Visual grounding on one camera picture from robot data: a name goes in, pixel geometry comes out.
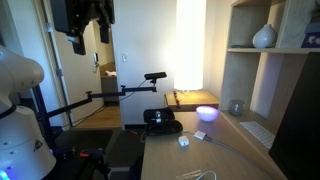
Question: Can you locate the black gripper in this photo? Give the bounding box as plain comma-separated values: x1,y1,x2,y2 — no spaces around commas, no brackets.
49,0,116,56

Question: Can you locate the black zipper case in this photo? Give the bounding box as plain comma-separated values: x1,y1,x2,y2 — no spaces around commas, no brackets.
143,107,184,137

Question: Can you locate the grey hallway cabinet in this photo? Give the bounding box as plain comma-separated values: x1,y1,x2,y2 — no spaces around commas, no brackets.
99,61,120,103

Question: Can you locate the black stand pole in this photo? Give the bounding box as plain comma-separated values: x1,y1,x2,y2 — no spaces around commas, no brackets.
31,84,56,148

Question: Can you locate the tall white floor lamp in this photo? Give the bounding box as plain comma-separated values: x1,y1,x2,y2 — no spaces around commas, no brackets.
173,0,208,92

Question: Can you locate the glowing bowl lamp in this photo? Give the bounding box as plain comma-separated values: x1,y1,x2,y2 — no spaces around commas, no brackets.
195,105,220,123

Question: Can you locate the white charger cube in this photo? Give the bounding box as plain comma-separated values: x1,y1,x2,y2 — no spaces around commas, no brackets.
177,135,190,147

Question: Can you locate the white adapter dongle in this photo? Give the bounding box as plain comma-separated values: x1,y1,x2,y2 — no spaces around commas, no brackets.
182,129,208,141

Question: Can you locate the dark flat shelf dish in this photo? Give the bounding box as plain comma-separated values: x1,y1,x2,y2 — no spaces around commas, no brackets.
230,43,254,49

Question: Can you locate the wooden shelf unit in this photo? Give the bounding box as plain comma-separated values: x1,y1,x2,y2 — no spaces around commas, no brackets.
218,0,320,180

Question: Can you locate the round glass jar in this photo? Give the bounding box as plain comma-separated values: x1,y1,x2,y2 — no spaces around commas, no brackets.
228,99,245,117

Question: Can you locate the white ceramic vase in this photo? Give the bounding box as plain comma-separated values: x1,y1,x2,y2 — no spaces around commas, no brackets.
252,23,279,49

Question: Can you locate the white keyboard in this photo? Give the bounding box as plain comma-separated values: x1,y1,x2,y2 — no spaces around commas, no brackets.
239,120,277,150

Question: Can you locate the blue printed box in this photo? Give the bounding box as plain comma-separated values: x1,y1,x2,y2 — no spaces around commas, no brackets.
300,21,320,49

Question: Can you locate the black monitor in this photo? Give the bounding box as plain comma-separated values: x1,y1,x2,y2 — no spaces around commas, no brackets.
268,51,320,180

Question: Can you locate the wall intercom handset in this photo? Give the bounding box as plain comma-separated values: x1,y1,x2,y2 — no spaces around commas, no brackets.
92,52,100,73

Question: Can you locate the black stereo camera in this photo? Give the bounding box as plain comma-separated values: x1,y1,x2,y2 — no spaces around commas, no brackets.
143,71,168,81

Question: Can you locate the red bead string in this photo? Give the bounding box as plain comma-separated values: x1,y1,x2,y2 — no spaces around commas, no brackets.
172,89,181,110

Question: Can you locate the white cable loop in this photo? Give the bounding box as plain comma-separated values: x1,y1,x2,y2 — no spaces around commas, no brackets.
139,130,148,144

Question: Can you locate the orange handle clamp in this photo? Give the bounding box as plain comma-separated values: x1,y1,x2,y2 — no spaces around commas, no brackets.
79,149,111,178

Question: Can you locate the thick grey cable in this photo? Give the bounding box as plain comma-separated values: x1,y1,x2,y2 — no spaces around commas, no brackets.
204,135,273,176

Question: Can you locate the thin white cable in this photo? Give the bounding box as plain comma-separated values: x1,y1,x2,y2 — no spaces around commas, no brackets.
195,170,218,180

